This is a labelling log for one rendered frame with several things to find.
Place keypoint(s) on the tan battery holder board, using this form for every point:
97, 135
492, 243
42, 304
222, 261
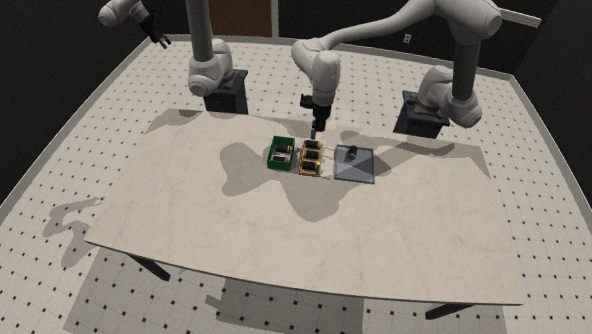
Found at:
308, 172

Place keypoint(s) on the green open-top box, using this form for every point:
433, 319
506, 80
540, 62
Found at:
279, 165

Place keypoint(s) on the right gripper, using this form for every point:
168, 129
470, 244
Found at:
150, 28

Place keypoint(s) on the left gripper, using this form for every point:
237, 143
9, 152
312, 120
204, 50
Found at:
321, 106

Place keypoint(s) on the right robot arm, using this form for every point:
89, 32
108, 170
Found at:
205, 72

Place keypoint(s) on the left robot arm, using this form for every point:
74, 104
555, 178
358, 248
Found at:
469, 21

